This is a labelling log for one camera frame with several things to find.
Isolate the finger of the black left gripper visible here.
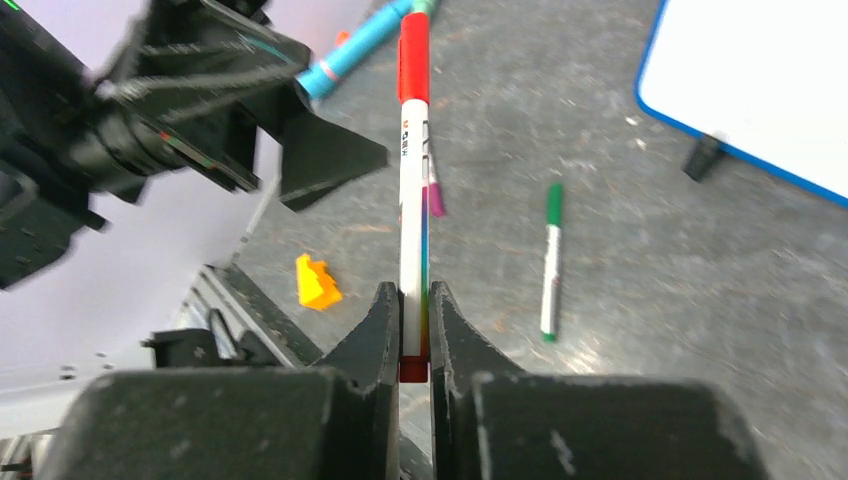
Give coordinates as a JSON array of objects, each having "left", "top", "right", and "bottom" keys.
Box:
[
  {"left": 230, "top": 80, "right": 389, "bottom": 212},
  {"left": 99, "top": 26, "right": 312, "bottom": 106}
]

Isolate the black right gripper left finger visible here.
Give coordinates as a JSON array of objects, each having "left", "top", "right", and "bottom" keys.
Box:
[{"left": 39, "top": 282, "right": 400, "bottom": 479}]

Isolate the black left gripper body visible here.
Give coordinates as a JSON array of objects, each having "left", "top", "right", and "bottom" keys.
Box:
[{"left": 67, "top": 1, "right": 265, "bottom": 202}]

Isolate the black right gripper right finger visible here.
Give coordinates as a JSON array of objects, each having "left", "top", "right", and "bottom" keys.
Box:
[{"left": 429, "top": 281, "right": 769, "bottom": 479}]

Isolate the large red rainbow marker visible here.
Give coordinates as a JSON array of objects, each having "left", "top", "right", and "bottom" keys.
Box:
[{"left": 398, "top": 12, "right": 430, "bottom": 383}]

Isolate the blue framed whiteboard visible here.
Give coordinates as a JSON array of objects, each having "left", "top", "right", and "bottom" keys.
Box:
[{"left": 634, "top": 1, "right": 847, "bottom": 205}]

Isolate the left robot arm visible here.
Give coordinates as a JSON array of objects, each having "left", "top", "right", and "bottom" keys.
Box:
[{"left": 1, "top": 1, "right": 389, "bottom": 288}]

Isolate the black whiteboard foot left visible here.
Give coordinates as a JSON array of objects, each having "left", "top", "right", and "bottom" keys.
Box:
[{"left": 681, "top": 135, "right": 726, "bottom": 182}]

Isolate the large blue toy marker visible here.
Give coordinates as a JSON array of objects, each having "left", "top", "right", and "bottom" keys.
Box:
[{"left": 297, "top": 0, "right": 413, "bottom": 100}]

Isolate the orange toy piece left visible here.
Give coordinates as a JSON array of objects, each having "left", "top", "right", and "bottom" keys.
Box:
[{"left": 335, "top": 31, "right": 350, "bottom": 46}]

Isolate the purple cap marker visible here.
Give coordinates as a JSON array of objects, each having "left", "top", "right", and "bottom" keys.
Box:
[{"left": 427, "top": 155, "right": 446, "bottom": 217}]

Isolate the yellow toy block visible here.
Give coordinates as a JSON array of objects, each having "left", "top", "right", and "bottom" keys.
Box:
[{"left": 295, "top": 254, "right": 343, "bottom": 311}]

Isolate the large mint toy marker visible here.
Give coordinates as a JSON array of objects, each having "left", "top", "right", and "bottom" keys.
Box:
[{"left": 410, "top": 0, "right": 440, "bottom": 17}]

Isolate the green cap marker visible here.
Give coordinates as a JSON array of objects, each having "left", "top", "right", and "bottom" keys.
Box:
[{"left": 540, "top": 183, "right": 564, "bottom": 342}]

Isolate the aluminium rail frame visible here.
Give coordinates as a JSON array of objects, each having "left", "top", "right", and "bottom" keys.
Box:
[{"left": 0, "top": 172, "right": 299, "bottom": 480}]

